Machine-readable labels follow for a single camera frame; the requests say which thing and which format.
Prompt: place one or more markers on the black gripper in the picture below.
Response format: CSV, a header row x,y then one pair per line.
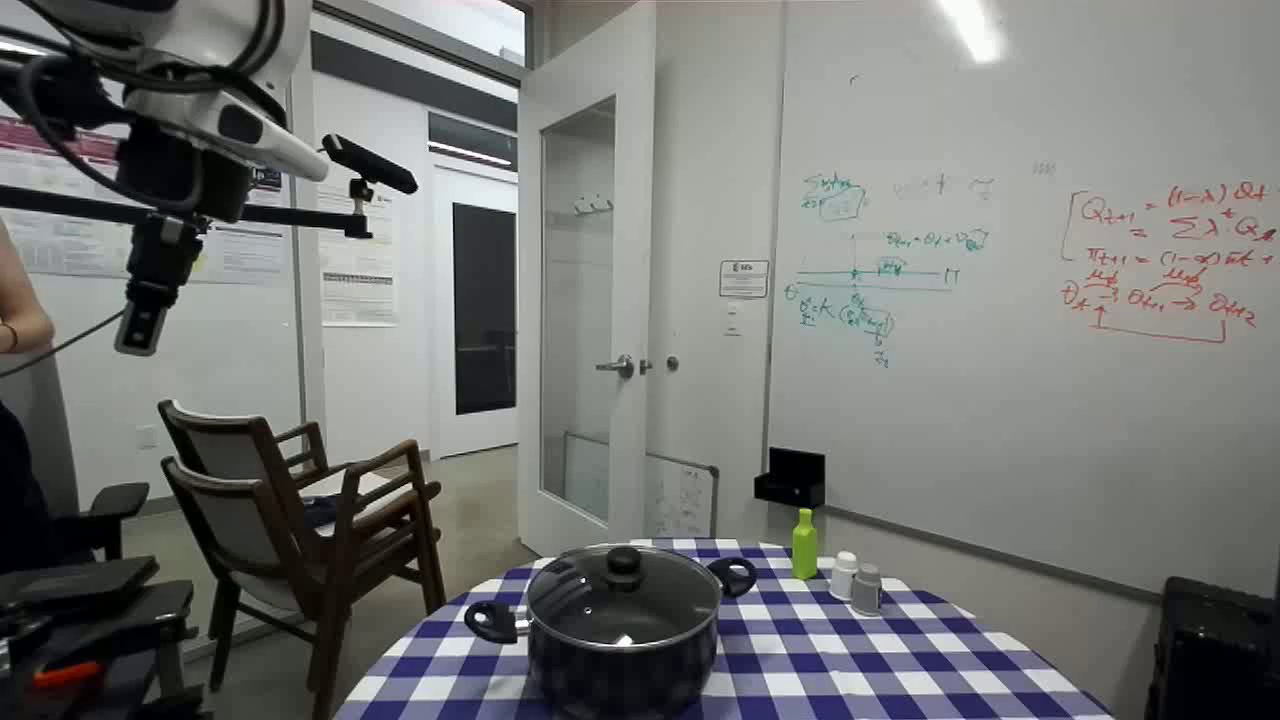
x,y
160,262

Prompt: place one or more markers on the glass pot lid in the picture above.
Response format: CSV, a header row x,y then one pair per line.
x,y
625,594

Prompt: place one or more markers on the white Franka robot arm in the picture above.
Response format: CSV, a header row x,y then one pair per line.
x,y
202,40

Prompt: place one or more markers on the black cooking pot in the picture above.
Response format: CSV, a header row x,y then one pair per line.
x,y
621,672

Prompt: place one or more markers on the person in grey top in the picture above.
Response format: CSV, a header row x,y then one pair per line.
x,y
22,301

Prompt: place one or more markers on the wooden armchair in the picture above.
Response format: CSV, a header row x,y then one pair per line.
x,y
232,445
267,546

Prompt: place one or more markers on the black office chair armrest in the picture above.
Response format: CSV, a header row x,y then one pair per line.
x,y
109,505

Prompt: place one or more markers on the black boom pole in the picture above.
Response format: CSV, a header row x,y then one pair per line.
x,y
304,216

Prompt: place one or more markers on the black workbench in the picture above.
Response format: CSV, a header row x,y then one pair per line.
x,y
93,620

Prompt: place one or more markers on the white background door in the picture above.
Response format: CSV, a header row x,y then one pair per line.
x,y
481,306

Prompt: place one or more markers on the black orange bar clamp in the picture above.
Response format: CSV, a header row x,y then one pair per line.
x,y
64,678

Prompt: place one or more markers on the white door with window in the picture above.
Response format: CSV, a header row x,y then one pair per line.
x,y
585,440

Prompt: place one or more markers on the black whiteboard eraser box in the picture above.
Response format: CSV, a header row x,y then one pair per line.
x,y
788,479

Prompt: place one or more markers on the green plastic bottle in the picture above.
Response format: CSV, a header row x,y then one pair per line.
x,y
806,546

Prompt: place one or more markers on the white shaker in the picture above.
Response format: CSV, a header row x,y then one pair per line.
x,y
842,576

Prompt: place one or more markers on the blue white checkered tablecloth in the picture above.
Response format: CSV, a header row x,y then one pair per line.
x,y
825,663

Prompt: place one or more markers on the grey shaker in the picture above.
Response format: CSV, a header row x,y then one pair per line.
x,y
867,590

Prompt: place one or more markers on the black suitcase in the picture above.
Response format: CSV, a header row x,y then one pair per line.
x,y
1216,653

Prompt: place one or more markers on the black camera on boom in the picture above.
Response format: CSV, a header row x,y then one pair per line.
x,y
369,162

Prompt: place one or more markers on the small paper wall sign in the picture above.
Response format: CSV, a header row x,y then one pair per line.
x,y
740,278

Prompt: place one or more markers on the wall whiteboard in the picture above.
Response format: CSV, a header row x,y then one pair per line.
x,y
1015,403

